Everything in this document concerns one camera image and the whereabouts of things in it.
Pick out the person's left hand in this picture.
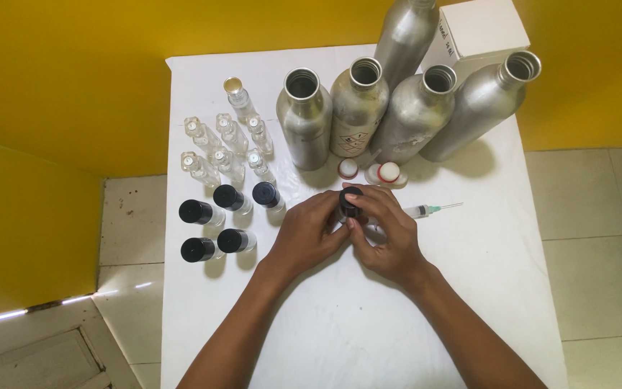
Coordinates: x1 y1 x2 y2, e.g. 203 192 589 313
274 189 354 277

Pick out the person's right hand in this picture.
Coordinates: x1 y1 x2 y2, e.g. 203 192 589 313
342 184 437 291

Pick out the small black-capped clear bottle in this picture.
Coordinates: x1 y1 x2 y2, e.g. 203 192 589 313
179 199 226 228
180 237 224 264
213 184 253 216
252 182 286 213
217 228 258 255
338 186 367 225

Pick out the plastic syringe with needle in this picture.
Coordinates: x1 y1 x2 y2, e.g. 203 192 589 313
402 202 464 219

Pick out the white red-rimmed bottle stopper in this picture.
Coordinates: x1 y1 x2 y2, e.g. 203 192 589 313
377 162 401 184
337 158 359 180

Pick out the white table cover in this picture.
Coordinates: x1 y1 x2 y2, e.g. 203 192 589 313
160 44 570 389

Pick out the silver aluminium bottle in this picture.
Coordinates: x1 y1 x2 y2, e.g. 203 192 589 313
370 65 458 165
419 50 542 163
276 67 334 172
374 0 440 90

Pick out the cluster of uncapped glass vials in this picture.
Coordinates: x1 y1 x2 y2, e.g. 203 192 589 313
180 113 277 189

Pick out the aluminium bottle with diamond label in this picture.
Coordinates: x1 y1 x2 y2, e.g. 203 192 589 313
329 57 391 159

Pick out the gold-capped small glass bottle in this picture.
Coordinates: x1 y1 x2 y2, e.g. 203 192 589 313
223 77 258 123

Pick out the white cardboard box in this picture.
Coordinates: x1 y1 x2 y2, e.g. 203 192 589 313
420 0 531 85

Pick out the grey wooden door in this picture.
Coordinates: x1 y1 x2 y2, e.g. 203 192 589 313
0 296 142 389

